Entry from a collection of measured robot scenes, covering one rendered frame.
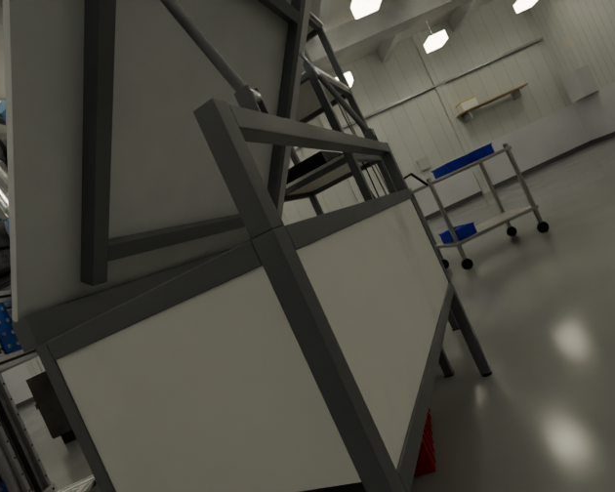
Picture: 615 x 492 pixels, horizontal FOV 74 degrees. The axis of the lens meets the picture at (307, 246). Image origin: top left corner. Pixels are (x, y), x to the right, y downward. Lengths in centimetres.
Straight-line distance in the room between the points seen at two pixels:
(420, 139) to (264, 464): 1215
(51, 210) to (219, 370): 50
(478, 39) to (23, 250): 1380
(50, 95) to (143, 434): 66
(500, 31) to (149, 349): 1422
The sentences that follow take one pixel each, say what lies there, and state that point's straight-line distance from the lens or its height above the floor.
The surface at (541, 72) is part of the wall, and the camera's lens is 1468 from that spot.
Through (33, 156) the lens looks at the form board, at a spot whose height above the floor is 113.
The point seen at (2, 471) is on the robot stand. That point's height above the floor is 50.
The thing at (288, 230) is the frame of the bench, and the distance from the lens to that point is 61.
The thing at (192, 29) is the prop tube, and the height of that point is 119.
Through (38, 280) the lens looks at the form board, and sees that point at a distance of 101.
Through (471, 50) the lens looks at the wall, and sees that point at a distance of 1404.
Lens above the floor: 76
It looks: level
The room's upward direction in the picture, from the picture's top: 25 degrees counter-clockwise
